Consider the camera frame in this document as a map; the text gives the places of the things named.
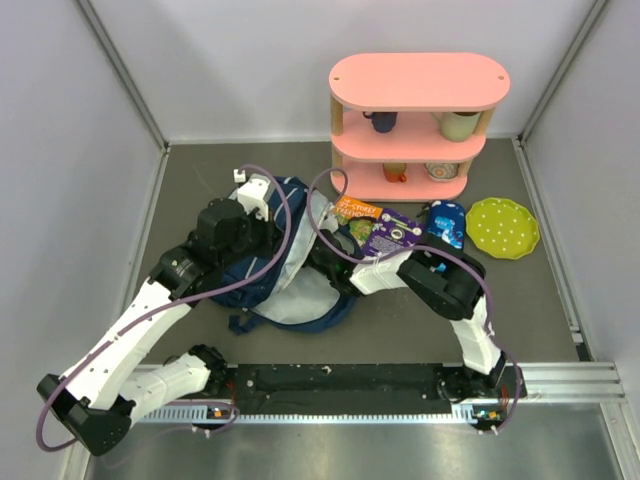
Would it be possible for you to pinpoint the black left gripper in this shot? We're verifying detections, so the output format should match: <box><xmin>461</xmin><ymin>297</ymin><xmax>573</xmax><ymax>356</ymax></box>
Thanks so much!
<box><xmin>218</xmin><ymin>202</ymin><xmax>284</xmax><ymax>270</ymax></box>

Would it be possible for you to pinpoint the navy blue backpack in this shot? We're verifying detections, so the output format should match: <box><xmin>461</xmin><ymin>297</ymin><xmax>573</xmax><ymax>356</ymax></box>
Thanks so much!
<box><xmin>210</xmin><ymin>177</ymin><xmax>357</xmax><ymax>335</ymax></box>

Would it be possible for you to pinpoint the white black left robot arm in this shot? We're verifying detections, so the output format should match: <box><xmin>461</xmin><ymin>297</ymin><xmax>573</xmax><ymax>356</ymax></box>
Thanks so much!
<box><xmin>35</xmin><ymin>196</ymin><xmax>291</xmax><ymax>456</ymax></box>

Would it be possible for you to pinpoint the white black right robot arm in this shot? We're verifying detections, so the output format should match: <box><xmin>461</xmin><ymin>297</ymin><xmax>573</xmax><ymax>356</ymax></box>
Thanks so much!
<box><xmin>305</xmin><ymin>230</ymin><xmax>506</xmax><ymax>402</ymax></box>

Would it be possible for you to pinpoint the orange Treehouse book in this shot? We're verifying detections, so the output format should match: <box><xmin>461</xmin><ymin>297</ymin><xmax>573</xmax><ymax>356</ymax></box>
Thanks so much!
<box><xmin>333</xmin><ymin>195</ymin><xmax>382</xmax><ymax>247</ymax></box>

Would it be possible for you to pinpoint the purple paperback book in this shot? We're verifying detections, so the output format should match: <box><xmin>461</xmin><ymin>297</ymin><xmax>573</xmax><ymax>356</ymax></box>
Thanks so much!
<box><xmin>361</xmin><ymin>208</ymin><xmax>425</xmax><ymax>256</ymax></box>

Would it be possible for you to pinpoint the orange cup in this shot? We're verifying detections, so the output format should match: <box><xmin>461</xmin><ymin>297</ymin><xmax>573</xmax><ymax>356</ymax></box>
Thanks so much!
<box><xmin>383</xmin><ymin>162</ymin><xmax>407</xmax><ymax>183</ymax></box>

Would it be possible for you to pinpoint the blue dinosaur pencil case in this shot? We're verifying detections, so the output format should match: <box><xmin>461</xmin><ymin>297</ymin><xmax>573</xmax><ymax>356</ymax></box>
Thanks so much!
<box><xmin>426</xmin><ymin>200</ymin><xmax>466</xmax><ymax>250</ymax></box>

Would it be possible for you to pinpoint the patterned flower-shaped bowl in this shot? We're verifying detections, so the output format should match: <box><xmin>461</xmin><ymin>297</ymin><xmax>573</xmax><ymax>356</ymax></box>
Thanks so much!
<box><xmin>424</xmin><ymin>162</ymin><xmax>459</xmax><ymax>182</ymax></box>

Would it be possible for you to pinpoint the dark blue mug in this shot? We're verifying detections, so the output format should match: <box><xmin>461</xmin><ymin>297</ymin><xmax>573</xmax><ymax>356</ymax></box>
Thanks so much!
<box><xmin>362</xmin><ymin>112</ymin><xmax>398</xmax><ymax>134</ymax></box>

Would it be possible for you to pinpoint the pink three-tier shelf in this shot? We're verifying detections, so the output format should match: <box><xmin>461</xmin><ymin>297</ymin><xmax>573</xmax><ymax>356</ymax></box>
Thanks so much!
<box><xmin>328</xmin><ymin>52</ymin><xmax>511</xmax><ymax>202</ymax></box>

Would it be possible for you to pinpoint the green polka dot plate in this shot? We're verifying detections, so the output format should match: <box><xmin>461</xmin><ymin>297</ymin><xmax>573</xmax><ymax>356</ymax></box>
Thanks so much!
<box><xmin>465</xmin><ymin>197</ymin><xmax>541</xmax><ymax>260</ymax></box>

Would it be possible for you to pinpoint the pale green mug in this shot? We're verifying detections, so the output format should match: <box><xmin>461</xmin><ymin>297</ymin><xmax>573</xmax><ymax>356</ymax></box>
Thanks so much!
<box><xmin>431</xmin><ymin>112</ymin><xmax>480</xmax><ymax>142</ymax></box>

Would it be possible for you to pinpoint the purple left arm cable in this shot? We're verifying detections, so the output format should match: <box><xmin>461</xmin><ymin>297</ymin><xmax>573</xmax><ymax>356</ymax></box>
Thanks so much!
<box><xmin>35</xmin><ymin>163</ymin><xmax>294</xmax><ymax>454</ymax></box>

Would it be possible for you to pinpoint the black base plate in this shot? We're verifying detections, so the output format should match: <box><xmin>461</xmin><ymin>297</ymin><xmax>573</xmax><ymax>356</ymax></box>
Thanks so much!
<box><xmin>199</xmin><ymin>362</ymin><xmax>529</xmax><ymax>415</ymax></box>

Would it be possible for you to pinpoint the aluminium frame rail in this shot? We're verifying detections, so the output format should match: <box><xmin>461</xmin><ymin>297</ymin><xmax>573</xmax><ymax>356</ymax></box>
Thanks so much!
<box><xmin>123</xmin><ymin>362</ymin><xmax>626</xmax><ymax>424</ymax></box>

